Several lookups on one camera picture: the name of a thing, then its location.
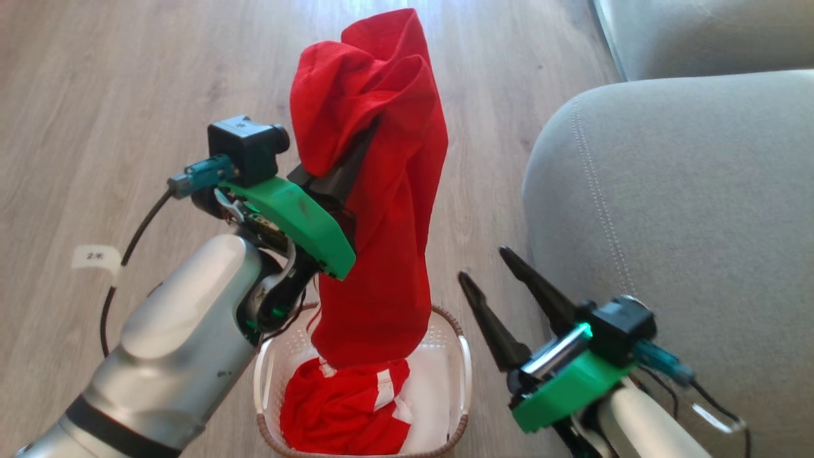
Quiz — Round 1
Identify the grey sofa cushion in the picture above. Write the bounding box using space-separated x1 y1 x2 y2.
593 0 814 82

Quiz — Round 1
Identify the white paper cable tag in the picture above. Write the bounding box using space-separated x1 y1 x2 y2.
71 245 123 287

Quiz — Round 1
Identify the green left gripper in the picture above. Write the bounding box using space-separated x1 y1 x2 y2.
191 124 377 281

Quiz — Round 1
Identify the white basket with brown rim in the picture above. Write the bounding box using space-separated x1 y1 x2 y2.
253 304 473 458

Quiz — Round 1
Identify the black cable with teal plug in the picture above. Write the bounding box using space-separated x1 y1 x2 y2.
100 155 237 358
635 339 752 458

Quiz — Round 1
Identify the grey fabric sofa seat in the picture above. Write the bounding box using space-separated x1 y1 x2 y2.
523 70 814 458

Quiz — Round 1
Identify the red garment with white stripes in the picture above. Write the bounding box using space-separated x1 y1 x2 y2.
280 357 413 456
289 8 449 370

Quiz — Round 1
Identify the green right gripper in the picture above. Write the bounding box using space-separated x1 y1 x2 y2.
458 246 637 434

